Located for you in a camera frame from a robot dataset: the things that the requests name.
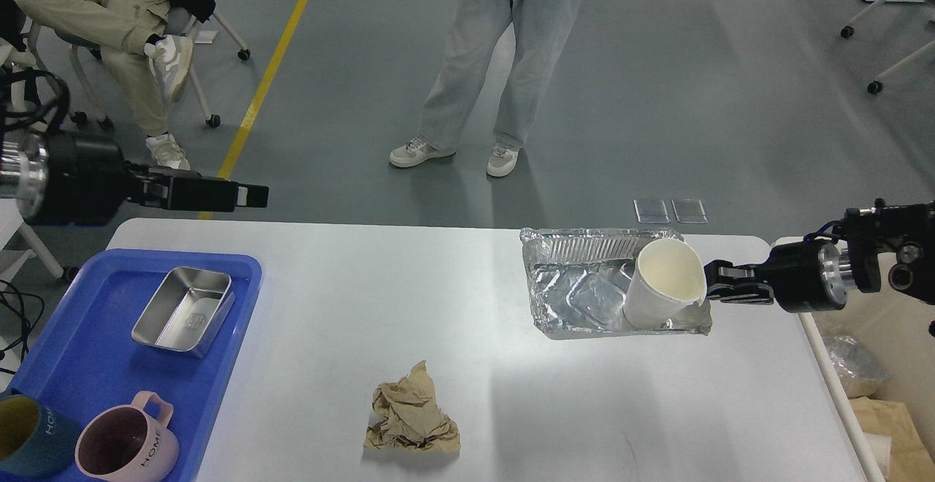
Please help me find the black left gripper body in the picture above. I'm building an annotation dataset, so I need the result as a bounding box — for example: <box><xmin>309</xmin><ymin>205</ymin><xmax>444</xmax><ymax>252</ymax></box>
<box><xmin>2</xmin><ymin>131</ymin><xmax>140</xmax><ymax>226</ymax></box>

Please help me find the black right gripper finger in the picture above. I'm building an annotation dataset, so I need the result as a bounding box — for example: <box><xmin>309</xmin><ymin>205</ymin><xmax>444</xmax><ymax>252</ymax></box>
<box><xmin>706</xmin><ymin>285</ymin><xmax>774</xmax><ymax>305</ymax></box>
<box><xmin>703</xmin><ymin>259</ymin><xmax>772</xmax><ymax>290</ymax></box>

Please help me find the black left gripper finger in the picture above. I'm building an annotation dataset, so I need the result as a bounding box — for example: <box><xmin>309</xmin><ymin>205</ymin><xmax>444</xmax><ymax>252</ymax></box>
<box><xmin>126</xmin><ymin>164</ymin><xmax>270</xmax><ymax>213</ymax></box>

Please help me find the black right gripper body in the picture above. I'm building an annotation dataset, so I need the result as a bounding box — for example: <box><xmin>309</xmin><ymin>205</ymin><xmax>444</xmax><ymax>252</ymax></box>
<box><xmin>763</xmin><ymin>240</ymin><xmax>855</xmax><ymax>313</ymax></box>

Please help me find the white paper cup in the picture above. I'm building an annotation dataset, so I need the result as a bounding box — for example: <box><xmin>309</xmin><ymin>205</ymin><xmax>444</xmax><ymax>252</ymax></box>
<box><xmin>622</xmin><ymin>238</ymin><xmax>707</xmax><ymax>329</ymax></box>

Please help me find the stainless steel rectangular tin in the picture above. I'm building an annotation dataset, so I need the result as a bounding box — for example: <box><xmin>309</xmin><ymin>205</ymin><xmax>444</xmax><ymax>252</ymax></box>
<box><xmin>131</xmin><ymin>267</ymin><xmax>236</xmax><ymax>359</ymax></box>

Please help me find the aluminium foil tray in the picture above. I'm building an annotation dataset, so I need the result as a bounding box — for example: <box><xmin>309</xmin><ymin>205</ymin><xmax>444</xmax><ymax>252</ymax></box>
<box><xmin>519</xmin><ymin>228</ymin><xmax>714</xmax><ymax>340</ymax></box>

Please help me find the pink home mug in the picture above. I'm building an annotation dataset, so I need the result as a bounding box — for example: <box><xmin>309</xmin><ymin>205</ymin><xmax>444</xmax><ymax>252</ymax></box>
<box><xmin>74</xmin><ymin>390</ymin><xmax>180</xmax><ymax>481</ymax></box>

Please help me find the brown paper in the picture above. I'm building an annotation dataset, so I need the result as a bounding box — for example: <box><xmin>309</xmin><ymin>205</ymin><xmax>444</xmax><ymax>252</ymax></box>
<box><xmin>363</xmin><ymin>360</ymin><xmax>462</xmax><ymax>454</ymax></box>
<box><xmin>850</xmin><ymin>397</ymin><xmax>934</xmax><ymax>481</ymax></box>

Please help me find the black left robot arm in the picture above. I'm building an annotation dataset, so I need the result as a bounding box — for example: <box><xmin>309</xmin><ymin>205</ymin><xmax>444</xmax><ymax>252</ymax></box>
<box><xmin>2</xmin><ymin>69</ymin><xmax>270</xmax><ymax>226</ymax></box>

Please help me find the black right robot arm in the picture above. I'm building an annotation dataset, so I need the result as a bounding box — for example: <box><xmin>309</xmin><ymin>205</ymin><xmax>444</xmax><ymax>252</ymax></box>
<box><xmin>704</xmin><ymin>198</ymin><xmax>934</xmax><ymax>313</ymax></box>

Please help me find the white side table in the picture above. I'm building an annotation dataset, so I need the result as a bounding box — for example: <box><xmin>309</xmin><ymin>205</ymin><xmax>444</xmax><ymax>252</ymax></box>
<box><xmin>0</xmin><ymin>197</ymin><xmax>80</xmax><ymax>283</ymax></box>

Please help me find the clear floor plate right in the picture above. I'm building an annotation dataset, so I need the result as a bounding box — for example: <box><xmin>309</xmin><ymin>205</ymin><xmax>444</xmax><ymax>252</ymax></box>
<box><xmin>671</xmin><ymin>198</ymin><xmax>709</xmax><ymax>223</ymax></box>

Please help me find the clear floor plate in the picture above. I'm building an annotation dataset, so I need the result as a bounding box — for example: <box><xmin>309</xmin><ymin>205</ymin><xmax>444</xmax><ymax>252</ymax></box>
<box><xmin>633</xmin><ymin>199</ymin><xmax>671</xmax><ymax>223</ymax></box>
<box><xmin>671</xmin><ymin>198</ymin><xmax>709</xmax><ymax>223</ymax></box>

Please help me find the clear floor plate left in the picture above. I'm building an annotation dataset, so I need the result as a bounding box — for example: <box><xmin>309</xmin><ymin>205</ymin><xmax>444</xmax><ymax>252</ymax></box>
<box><xmin>633</xmin><ymin>199</ymin><xmax>671</xmax><ymax>223</ymax></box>

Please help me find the white plastic bin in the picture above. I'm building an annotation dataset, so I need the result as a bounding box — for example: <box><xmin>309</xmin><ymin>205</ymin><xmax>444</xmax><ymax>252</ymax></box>
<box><xmin>812</xmin><ymin>253</ymin><xmax>934</xmax><ymax>454</ymax></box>

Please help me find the crumpled foil in bin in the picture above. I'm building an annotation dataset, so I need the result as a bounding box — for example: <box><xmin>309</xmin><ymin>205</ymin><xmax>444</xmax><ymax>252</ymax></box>
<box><xmin>822</xmin><ymin>334</ymin><xmax>891</xmax><ymax>399</ymax></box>

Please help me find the seated person in khaki trousers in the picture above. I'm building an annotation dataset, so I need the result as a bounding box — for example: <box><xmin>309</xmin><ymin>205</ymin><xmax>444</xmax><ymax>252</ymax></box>
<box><xmin>13</xmin><ymin>0</ymin><xmax>216</xmax><ymax>170</ymax></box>

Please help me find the blue plastic tray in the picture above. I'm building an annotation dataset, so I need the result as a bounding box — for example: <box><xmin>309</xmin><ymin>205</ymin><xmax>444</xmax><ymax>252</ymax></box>
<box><xmin>10</xmin><ymin>249</ymin><xmax>262</xmax><ymax>481</ymax></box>

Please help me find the brown paper in bin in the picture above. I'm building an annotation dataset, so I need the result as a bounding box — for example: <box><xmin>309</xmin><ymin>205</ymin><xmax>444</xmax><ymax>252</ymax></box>
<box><xmin>850</xmin><ymin>397</ymin><xmax>934</xmax><ymax>481</ymax></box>

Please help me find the dark blue mug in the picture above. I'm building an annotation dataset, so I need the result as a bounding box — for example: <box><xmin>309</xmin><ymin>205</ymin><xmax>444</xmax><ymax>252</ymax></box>
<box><xmin>1</xmin><ymin>394</ymin><xmax>83</xmax><ymax>479</ymax></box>

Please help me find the standing person in jeans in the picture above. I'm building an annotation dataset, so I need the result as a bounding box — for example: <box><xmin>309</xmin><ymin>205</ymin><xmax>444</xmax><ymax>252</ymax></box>
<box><xmin>389</xmin><ymin>0</ymin><xmax>591</xmax><ymax>178</ymax></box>

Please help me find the black cable bundle left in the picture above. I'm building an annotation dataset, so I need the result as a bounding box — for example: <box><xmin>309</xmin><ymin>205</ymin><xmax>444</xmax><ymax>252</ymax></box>
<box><xmin>0</xmin><ymin>280</ymin><xmax>45</xmax><ymax>377</ymax></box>

